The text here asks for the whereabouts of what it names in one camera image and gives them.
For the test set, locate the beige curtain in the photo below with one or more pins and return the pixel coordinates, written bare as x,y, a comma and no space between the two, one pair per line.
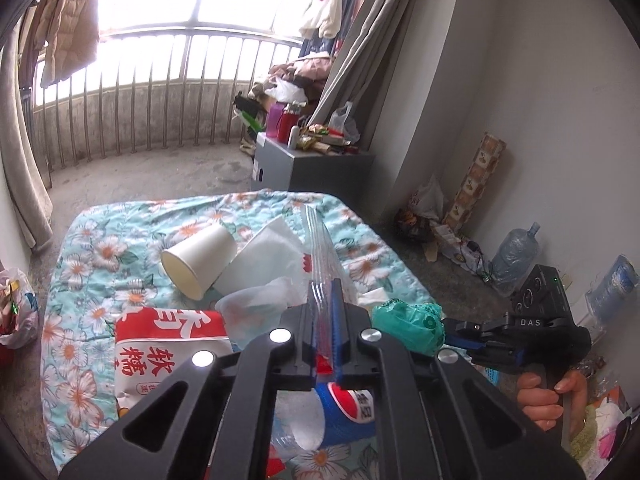
370,35
20,160

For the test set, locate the green plastic bag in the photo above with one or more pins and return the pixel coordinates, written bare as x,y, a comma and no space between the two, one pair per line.
407,325

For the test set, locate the pile of clothes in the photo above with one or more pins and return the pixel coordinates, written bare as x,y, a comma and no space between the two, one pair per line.
300,72

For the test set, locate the white paper cup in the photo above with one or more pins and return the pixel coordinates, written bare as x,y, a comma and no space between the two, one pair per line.
197,260

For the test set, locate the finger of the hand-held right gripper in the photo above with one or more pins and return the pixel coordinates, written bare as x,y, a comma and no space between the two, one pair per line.
495,357
475,327

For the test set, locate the small white bottle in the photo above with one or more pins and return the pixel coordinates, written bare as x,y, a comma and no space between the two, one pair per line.
293,137

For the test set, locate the pink bottle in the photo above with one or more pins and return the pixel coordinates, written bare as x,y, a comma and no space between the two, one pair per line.
274,120

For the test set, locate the hanging clothes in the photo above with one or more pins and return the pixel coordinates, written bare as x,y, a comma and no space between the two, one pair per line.
325,10

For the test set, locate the tall patterned box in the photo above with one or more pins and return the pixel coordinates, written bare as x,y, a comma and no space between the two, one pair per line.
475,185

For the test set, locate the plastic bag of wrappers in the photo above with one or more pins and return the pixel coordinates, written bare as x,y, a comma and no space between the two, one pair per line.
17,310

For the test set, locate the green fuzzy cloth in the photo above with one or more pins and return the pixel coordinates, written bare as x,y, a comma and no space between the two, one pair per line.
585,435

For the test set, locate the large clear water jug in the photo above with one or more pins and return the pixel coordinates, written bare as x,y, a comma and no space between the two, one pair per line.
612,287
515,260

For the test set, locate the clear plastic bottle blue label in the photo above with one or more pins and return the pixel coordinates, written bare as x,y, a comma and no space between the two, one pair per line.
345,410

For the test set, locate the pile of snack packets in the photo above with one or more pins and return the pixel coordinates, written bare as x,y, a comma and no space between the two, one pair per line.
325,137

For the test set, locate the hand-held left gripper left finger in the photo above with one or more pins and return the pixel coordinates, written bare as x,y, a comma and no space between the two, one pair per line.
313,320

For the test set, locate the person's right hand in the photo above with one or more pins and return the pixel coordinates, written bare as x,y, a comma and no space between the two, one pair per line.
537,400

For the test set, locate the hanging beige coat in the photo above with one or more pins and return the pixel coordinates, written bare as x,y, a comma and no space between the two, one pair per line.
67,25

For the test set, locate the dark snack bag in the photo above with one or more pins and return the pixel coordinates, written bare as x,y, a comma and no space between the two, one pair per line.
415,225

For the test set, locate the translucent crumpled plastic bag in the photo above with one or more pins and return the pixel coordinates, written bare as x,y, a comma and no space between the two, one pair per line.
255,305

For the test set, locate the red and white paper bag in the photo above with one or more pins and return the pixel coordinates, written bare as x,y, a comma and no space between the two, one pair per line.
165,340

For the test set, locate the floral blanket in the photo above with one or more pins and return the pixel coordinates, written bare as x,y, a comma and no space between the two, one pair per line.
100,260

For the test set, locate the white plastic bags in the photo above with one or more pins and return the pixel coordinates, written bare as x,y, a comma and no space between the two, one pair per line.
265,255

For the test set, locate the small white tissue piece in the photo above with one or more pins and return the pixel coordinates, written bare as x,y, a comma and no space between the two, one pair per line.
372,297

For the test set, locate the clear plastic wrapper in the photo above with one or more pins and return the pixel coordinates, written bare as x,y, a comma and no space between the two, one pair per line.
320,255

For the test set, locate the white and orange plastic bag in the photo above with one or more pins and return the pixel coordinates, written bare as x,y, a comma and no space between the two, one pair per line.
427,197

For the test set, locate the metal balcony railing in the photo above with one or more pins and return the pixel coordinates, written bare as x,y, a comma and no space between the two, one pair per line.
150,85

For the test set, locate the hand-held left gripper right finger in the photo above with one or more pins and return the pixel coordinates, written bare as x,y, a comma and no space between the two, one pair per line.
338,320

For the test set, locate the red bottle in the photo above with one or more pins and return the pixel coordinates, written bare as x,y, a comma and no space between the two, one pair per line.
287,122

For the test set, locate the grey cabinet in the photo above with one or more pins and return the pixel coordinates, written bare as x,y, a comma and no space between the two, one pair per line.
305,170

